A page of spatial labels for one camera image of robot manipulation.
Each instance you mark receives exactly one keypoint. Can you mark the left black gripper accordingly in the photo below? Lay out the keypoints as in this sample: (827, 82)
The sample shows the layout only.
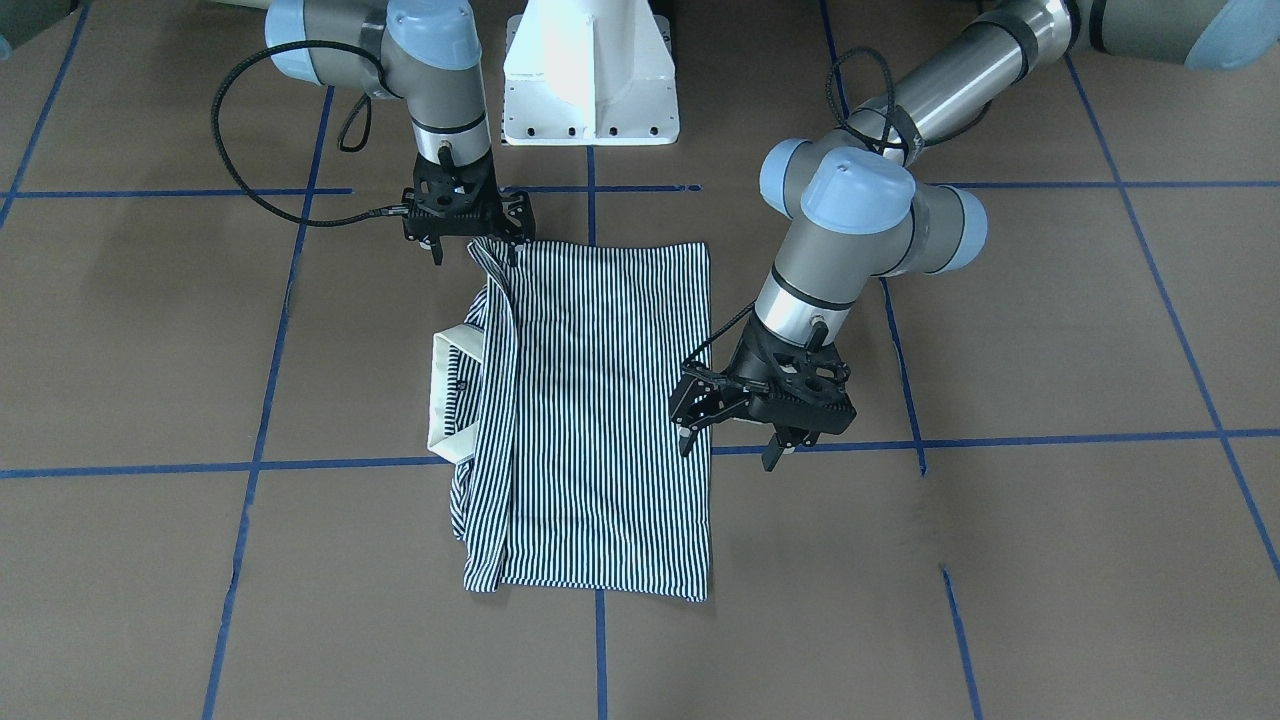
(746, 375)

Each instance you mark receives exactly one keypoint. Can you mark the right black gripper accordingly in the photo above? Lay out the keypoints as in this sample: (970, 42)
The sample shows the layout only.
(519, 215)

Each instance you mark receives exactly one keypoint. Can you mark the blue white striped polo shirt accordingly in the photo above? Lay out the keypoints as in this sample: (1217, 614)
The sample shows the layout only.
(551, 401)

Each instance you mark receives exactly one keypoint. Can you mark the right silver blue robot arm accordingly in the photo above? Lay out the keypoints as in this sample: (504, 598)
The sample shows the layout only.
(427, 54)

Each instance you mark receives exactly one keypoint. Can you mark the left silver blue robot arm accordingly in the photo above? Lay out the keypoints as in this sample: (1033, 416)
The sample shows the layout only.
(857, 213)

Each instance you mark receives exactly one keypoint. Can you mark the brown table cover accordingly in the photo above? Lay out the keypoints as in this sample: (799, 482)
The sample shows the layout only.
(1059, 498)

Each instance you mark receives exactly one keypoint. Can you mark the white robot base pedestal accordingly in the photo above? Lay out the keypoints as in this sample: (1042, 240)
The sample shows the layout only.
(591, 73)

